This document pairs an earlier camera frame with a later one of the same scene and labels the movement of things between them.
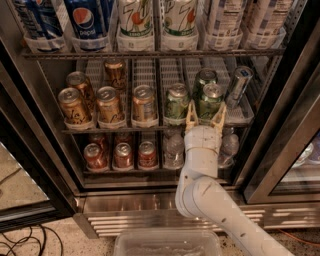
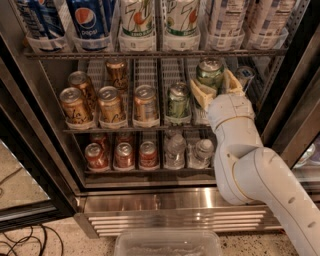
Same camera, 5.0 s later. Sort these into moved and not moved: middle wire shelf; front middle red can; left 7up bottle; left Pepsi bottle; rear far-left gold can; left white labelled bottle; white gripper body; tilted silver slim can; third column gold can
Moved: white gripper body
Not moved: left 7up bottle; third column gold can; tilted silver slim can; left white labelled bottle; left Pepsi bottle; front middle red can; middle wire shelf; rear far-left gold can
